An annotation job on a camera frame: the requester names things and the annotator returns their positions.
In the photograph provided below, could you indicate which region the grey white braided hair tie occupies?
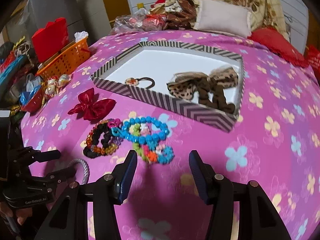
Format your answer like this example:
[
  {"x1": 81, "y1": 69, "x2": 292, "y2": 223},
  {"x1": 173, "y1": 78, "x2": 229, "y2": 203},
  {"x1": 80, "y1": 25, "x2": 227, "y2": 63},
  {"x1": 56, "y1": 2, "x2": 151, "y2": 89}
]
[{"x1": 67, "y1": 158, "x2": 90, "y2": 185}]

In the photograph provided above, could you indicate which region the red satin bow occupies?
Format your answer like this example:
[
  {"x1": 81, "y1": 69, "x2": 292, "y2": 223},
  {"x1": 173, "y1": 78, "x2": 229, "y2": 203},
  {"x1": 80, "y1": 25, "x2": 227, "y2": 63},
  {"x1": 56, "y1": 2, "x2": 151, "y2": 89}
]
[{"x1": 68, "y1": 87, "x2": 116, "y2": 122}]

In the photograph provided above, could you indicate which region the blue bead bracelet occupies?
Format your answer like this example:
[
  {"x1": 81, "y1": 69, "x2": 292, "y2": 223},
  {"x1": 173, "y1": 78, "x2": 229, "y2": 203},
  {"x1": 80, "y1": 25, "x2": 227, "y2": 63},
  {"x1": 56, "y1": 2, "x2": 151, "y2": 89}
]
[{"x1": 120, "y1": 115, "x2": 170, "y2": 145}]

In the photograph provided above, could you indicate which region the leopard print bow scrunchie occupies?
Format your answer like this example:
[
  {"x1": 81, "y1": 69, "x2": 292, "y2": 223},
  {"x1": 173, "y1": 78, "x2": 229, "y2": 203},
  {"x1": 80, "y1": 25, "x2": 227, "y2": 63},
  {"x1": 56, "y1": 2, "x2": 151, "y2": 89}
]
[{"x1": 167, "y1": 66, "x2": 239, "y2": 114}]

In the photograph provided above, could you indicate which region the flower charm brown hair tie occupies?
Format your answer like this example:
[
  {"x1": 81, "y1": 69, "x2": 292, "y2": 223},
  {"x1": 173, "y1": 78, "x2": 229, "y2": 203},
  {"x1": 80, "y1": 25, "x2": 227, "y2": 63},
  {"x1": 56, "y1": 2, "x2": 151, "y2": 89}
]
[{"x1": 124, "y1": 76, "x2": 156, "y2": 90}]

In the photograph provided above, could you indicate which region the person's left hand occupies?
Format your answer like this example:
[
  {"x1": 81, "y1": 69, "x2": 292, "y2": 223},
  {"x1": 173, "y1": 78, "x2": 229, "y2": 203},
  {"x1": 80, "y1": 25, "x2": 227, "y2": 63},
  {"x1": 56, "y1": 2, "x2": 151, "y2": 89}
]
[{"x1": 0, "y1": 200, "x2": 33, "y2": 227}]

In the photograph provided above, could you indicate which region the pink floral bedsheet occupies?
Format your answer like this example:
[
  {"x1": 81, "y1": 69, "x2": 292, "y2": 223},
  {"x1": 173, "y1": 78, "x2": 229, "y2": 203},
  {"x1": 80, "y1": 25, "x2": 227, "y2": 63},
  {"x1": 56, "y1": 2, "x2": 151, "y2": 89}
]
[{"x1": 21, "y1": 31, "x2": 319, "y2": 239}]

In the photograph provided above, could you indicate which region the wrapped candy ball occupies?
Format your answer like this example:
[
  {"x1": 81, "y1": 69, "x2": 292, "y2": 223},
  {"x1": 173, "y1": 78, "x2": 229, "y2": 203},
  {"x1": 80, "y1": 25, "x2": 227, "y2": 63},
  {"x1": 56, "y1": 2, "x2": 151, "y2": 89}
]
[
  {"x1": 45, "y1": 79, "x2": 58, "y2": 98},
  {"x1": 58, "y1": 74, "x2": 71, "y2": 88}
]

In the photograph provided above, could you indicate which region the orange plastic basket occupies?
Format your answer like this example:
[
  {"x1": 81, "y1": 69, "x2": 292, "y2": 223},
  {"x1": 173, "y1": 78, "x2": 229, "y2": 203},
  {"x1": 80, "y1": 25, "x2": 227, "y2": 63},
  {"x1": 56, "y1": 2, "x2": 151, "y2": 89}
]
[{"x1": 36, "y1": 37, "x2": 91, "y2": 80}]

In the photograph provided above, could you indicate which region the striped hexagonal white tray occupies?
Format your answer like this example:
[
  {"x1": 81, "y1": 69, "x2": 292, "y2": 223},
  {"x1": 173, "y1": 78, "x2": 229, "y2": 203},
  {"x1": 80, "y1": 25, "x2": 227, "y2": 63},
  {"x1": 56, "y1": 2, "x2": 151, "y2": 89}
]
[{"x1": 91, "y1": 41, "x2": 244, "y2": 132}]

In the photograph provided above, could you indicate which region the red gift box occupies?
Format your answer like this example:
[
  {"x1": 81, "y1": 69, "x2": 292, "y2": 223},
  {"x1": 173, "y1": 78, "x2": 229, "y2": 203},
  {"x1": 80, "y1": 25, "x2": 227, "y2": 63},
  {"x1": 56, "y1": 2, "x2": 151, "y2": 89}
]
[{"x1": 31, "y1": 17, "x2": 69, "y2": 63}]

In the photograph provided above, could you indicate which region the white tissue in basket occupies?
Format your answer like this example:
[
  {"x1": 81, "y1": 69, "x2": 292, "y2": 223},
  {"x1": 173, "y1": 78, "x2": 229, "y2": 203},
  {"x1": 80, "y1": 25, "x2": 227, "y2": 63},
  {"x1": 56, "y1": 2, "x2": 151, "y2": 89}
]
[{"x1": 74, "y1": 31, "x2": 88, "y2": 42}]

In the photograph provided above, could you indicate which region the red cushion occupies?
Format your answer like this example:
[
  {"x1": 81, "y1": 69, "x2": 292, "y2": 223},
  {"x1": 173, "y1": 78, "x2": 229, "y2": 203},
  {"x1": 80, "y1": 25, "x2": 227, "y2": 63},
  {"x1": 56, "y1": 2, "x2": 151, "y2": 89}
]
[{"x1": 248, "y1": 28, "x2": 309, "y2": 68}]

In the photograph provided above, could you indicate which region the grey refrigerator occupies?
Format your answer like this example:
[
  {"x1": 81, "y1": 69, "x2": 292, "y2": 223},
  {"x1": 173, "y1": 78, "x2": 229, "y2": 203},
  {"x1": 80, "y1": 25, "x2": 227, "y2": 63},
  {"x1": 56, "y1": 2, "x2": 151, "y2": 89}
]
[{"x1": 19, "y1": 0, "x2": 85, "y2": 40}]

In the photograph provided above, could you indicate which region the clear plastic bag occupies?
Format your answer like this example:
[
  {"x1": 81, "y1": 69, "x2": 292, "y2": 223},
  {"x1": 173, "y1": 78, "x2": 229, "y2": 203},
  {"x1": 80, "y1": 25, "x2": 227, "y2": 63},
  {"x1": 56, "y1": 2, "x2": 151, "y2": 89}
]
[{"x1": 109, "y1": 8, "x2": 167, "y2": 35}]

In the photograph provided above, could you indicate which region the white small pillow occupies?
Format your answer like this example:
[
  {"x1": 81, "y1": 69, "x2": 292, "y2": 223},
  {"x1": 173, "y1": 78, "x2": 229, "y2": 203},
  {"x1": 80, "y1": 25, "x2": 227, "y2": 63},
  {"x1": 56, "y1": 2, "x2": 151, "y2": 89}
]
[{"x1": 194, "y1": 0, "x2": 251, "y2": 38}]

